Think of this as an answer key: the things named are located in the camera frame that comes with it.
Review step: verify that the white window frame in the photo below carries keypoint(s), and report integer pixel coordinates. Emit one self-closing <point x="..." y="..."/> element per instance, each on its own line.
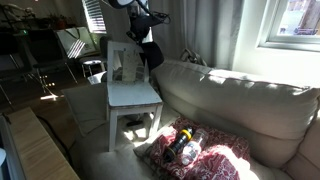
<point x="266" y="33"/>

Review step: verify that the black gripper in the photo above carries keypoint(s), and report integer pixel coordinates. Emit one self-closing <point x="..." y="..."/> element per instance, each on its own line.
<point x="143" y="26"/>

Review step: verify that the red white patterned cloth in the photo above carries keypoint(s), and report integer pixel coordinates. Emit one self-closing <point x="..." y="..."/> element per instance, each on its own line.
<point x="220" y="156"/>

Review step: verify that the small white wooden chair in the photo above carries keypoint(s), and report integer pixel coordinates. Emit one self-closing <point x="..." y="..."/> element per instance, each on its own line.
<point x="133" y="95"/>

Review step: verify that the beige fabric sofa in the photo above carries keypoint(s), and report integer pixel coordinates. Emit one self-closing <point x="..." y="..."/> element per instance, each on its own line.
<point x="250" y="106"/>

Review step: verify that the clear plastic bottle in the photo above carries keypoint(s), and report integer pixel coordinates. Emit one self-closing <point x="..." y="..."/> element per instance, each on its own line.
<point x="191" y="150"/>

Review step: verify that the white curtain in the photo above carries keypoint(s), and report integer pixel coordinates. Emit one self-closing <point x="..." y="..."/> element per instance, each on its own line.
<point x="200" y="30"/>

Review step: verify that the white lamp shade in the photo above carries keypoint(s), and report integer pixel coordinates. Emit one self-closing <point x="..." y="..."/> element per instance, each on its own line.
<point x="2" y="156"/>

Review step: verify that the window blinds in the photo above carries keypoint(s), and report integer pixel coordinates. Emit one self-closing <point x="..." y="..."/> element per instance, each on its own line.
<point x="95" y="16"/>

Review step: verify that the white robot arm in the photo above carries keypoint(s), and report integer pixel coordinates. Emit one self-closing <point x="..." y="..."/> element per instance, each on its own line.
<point x="136" y="6"/>

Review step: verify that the light wooden table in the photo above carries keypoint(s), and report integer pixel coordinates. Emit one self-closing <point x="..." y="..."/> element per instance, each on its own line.
<point x="36" y="146"/>

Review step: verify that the dark potted plant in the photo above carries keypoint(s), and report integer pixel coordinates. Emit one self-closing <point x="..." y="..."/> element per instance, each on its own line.
<point x="58" y="21"/>

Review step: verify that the white box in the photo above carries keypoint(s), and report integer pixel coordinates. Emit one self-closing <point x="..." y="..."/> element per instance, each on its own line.
<point x="96" y="77"/>

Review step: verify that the white shopping bag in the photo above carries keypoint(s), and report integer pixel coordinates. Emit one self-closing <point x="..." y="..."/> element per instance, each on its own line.
<point x="75" y="43"/>

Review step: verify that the black yellow flashlight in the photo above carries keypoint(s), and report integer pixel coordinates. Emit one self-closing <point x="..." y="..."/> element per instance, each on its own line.
<point x="180" y="141"/>

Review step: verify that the grey chair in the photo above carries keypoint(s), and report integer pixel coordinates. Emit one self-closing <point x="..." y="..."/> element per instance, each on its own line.
<point x="92" y="62"/>

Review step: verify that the black folding chair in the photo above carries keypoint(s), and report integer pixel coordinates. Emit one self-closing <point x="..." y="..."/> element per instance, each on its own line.
<point x="43" y="46"/>

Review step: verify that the black felt hat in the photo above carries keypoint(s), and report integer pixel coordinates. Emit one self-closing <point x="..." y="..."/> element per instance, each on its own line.
<point x="154" y="56"/>

